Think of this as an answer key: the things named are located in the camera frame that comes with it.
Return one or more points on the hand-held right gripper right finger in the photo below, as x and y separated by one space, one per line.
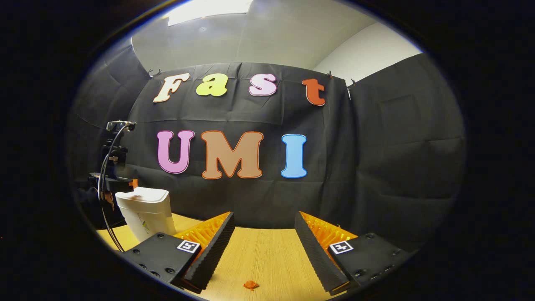
313 251

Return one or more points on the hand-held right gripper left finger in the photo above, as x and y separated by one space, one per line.
217 246

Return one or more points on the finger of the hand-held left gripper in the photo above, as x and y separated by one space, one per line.
133 183

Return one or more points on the white desktop garbage bin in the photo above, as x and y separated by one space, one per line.
146 217

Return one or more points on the orange paper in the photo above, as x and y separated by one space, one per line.
250 285

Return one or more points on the black backdrop cloth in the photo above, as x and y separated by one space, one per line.
234 113

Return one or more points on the ceiling light panel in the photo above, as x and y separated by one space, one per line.
209 10

